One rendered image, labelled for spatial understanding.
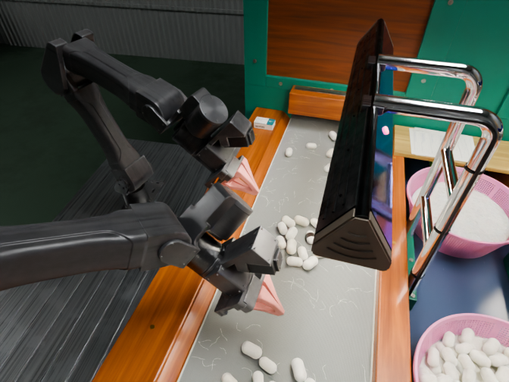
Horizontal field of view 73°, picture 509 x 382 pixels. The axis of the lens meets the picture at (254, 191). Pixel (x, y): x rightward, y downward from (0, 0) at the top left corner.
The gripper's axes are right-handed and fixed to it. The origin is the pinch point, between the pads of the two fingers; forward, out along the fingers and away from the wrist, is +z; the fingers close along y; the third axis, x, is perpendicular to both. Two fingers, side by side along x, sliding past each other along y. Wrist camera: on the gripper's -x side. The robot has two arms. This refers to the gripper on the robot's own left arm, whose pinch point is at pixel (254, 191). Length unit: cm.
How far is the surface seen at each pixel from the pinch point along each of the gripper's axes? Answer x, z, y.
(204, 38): 129, -53, 257
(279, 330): 1.1, 16.0, -22.4
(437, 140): -22, 37, 43
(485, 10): -47, 16, 51
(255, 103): 15, -6, 50
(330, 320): -4.4, 22.4, -17.9
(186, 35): 140, -67, 255
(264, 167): 10.0, 4.3, 21.1
